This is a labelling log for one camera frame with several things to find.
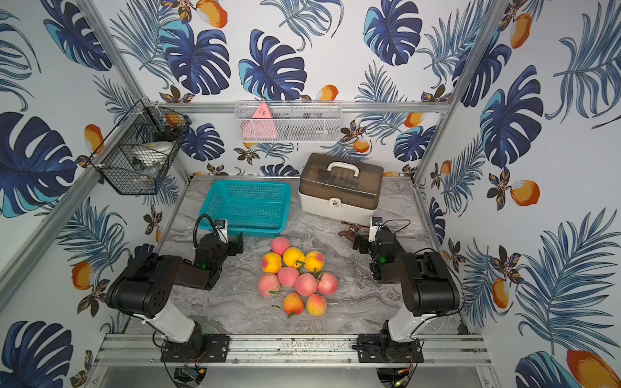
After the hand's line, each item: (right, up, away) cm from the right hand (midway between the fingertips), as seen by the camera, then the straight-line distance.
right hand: (369, 232), depth 97 cm
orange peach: (-29, -21, -19) cm, 41 cm away
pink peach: (-37, -15, -17) cm, 44 cm away
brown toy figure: (-7, -1, +3) cm, 8 cm away
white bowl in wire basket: (-76, +27, -17) cm, 83 cm away
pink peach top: (-35, -5, -5) cm, 36 cm away
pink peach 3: (-25, -16, -17) cm, 34 cm away
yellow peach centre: (-31, -8, -7) cm, 33 cm away
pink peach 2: (-32, -14, -13) cm, 37 cm away
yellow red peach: (-22, -9, -10) cm, 26 cm away
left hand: (-56, +1, -3) cm, 56 cm away
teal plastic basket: (-51, +9, +13) cm, 53 cm away
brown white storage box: (-13, +16, -6) cm, 22 cm away
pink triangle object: (-42, +40, -8) cm, 58 cm away
